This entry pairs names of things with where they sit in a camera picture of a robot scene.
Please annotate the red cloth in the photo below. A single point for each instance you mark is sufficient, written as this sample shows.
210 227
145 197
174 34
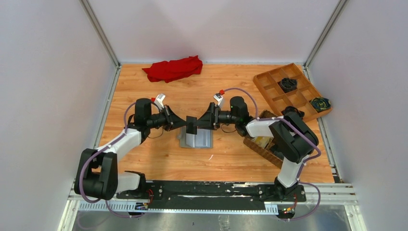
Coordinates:
173 70

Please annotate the blue yellow rolled tie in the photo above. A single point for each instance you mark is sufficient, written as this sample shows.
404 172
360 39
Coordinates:
320 104

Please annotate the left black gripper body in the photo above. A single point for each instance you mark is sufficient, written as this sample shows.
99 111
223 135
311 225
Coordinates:
169 116

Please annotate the dark brown rolled belt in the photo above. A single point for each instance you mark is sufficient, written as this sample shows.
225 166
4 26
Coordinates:
293 109

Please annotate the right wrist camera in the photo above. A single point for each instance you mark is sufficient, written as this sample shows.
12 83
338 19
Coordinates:
219 98

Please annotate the wooden compartment tray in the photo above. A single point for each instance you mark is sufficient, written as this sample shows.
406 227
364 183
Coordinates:
267 84

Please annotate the aluminium frame rail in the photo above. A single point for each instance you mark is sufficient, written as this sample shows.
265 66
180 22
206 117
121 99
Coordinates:
316 195

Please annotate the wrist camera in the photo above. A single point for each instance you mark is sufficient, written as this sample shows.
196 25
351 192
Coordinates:
158 101
219 98

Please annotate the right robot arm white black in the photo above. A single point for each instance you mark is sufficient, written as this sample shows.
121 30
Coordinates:
292 138

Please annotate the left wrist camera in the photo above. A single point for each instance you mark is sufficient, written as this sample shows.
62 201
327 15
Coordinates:
158 101

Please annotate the woven wicker basket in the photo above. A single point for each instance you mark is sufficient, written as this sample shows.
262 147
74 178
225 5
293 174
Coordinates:
261 150

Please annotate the black credit card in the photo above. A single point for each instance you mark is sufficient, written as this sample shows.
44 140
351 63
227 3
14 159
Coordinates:
191 126

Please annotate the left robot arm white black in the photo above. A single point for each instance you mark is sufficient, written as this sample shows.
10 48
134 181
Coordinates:
97 175

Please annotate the cards in basket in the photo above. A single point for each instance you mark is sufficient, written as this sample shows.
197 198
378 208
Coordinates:
263 142

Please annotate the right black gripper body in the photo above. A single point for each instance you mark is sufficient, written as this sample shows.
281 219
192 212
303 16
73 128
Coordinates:
213 115

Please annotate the black rolled belt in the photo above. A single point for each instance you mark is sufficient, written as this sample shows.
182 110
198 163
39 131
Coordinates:
288 84

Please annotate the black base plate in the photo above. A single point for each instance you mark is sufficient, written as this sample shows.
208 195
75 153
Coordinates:
212 195

